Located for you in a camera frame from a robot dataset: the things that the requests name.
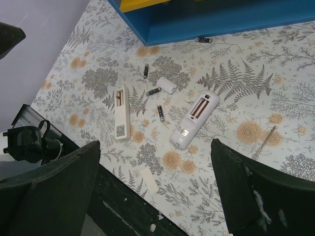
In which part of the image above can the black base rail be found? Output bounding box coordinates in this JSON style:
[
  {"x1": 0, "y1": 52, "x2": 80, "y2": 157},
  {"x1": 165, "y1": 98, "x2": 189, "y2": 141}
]
[{"x1": 11, "y1": 103, "x2": 188, "y2": 236}]

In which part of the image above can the black AAA battery one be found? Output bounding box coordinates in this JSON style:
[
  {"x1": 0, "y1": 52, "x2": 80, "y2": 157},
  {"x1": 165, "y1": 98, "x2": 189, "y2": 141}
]
[{"x1": 195, "y1": 37, "x2": 212, "y2": 43}]

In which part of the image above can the white small remote cover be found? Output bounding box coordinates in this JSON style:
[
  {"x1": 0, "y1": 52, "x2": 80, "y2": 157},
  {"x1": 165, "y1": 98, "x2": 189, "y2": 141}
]
[{"x1": 157, "y1": 77, "x2": 177, "y2": 94}]

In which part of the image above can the AAA battery black label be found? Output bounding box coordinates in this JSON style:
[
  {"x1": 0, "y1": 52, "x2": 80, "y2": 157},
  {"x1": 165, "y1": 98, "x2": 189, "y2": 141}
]
[{"x1": 157, "y1": 105, "x2": 165, "y2": 122}]

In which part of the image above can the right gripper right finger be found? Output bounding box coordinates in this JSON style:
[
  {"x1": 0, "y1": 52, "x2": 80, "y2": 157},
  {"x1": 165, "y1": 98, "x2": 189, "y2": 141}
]
[{"x1": 211, "y1": 139, "x2": 315, "y2": 236}]

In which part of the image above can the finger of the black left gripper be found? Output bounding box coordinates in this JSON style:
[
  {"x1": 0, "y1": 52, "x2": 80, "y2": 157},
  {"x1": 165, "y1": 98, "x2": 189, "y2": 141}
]
[{"x1": 0, "y1": 22, "x2": 26, "y2": 59}]

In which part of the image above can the small white display remote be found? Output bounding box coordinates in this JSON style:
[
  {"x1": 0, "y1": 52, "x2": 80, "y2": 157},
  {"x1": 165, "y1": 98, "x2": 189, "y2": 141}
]
[{"x1": 169, "y1": 90, "x2": 220, "y2": 150}]

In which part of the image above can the blue shelf unit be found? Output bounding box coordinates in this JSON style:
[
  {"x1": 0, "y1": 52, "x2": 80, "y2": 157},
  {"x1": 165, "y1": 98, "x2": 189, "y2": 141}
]
[{"x1": 109, "y1": 0, "x2": 315, "y2": 46}]

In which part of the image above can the floral table mat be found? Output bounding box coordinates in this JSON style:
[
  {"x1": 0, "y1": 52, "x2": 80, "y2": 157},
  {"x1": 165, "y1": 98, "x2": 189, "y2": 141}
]
[{"x1": 31, "y1": 0, "x2": 315, "y2": 236}]

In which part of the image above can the long white remote control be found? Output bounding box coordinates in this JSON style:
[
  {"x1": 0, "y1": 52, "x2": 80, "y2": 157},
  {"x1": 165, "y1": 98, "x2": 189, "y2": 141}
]
[{"x1": 114, "y1": 85, "x2": 131, "y2": 141}]

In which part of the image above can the white battery cover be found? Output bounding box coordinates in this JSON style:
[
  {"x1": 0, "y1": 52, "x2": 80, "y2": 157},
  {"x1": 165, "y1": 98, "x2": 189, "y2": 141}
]
[{"x1": 140, "y1": 166, "x2": 159, "y2": 194}]

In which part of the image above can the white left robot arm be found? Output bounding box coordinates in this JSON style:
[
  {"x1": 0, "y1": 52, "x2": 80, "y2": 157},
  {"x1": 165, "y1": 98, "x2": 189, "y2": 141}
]
[{"x1": 0, "y1": 22, "x2": 63, "y2": 164}]

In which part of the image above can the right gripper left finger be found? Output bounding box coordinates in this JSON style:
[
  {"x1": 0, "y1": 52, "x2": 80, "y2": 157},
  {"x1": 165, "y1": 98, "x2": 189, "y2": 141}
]
[{"x1": 0, "y1": 141, "x2": 100, "y2": 236}]

